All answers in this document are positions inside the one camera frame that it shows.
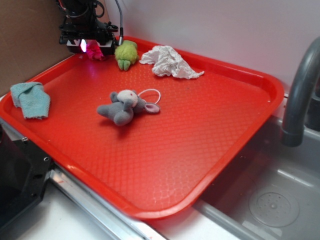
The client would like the grey faucet spout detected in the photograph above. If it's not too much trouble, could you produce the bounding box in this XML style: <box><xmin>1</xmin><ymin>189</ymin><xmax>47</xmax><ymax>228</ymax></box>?
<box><xmin>280</xmin><ymin>37</ymin><xmax>320</xmax><ymax>147</ymax></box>

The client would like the grey braided cable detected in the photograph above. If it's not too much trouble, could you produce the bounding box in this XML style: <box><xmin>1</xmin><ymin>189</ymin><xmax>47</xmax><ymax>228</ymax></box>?
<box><xmin>114</xmin><ymin>0</ymin><xmax>125</xmax><ymax>46</ymax></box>

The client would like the silver metal rail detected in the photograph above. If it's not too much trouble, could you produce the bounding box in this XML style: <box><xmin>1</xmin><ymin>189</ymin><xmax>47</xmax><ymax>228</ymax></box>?
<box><xmin>0</xmin><ymin>120</ymin><xmax>163</xmax><ymax>240</ymax></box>

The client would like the red plastic tray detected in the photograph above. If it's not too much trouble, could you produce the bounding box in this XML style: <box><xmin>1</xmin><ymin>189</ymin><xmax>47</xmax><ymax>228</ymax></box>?
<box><xmin>0</xmin><ymin>51</ymin><xmax>284</xmax><ymax>220</ymax></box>

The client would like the grey plastic sink basin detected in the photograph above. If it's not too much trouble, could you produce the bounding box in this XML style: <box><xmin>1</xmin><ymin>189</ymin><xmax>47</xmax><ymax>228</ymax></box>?
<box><xmin>194</xmin><ymin>103</ymin><xmax>320</xmax><ymax>240</ymax></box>

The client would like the brown cardboard panel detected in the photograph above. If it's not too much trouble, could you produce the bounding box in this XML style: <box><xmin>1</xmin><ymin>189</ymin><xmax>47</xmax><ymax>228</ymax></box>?
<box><xmin>0</xmin><ymin>0</ymin><xmax>71</xmax><ymax>96</ymax></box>

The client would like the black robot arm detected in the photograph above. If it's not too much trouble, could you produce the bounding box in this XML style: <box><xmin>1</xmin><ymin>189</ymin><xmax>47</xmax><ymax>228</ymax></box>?
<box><xmin>56</xmin><ymin>0</ymin><xmax>119</xmax><ymax>56</ymax></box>

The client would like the black metal bracket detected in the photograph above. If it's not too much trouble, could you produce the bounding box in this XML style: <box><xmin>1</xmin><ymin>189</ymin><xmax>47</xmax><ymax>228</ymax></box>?
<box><xmin>0</xmin><ymin>127</ymin><xmax>53</xmax><ymax>231</ymax></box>

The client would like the grey plush elephant toy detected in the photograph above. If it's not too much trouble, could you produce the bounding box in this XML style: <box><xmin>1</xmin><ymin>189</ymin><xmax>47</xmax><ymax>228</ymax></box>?
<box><xmin>96</xmin><ymin>88</ymin><xmax>161</xmax><ymax>127</ymax></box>

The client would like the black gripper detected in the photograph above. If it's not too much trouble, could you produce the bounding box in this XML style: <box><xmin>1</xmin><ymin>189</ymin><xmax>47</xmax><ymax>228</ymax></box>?
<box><xmin>59</xmin><ymin>17</ymin><xmax>119</xmax><ymax>56</ymax></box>

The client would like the green plush toy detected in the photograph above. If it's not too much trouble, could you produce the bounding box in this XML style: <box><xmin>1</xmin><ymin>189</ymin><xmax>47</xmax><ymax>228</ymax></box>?
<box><xmin>114</xmin><ymin>40</ymin><xmax>139</xmax><ymax>71</ymax></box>

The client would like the light blue towel cloth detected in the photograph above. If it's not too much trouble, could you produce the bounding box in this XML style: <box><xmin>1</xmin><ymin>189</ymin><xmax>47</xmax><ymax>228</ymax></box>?
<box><xmin>10</xmin><ymin>82</ymin><xmax>51</xmax><ymax>120</ymax></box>

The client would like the red paper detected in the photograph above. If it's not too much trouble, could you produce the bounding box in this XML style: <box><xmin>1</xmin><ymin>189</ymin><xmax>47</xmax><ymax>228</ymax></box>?
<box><xmin>86</xmin><ymin>40</ymin><xmax>106</xmax><ymax>61</ymax></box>

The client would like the crumpled white paper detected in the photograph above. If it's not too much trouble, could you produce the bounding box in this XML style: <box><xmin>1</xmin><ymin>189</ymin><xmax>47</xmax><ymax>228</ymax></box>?
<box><xmin>139</xmin><ymin>45</ymin><xmax>205</xmax><ymax>80</ymax></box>

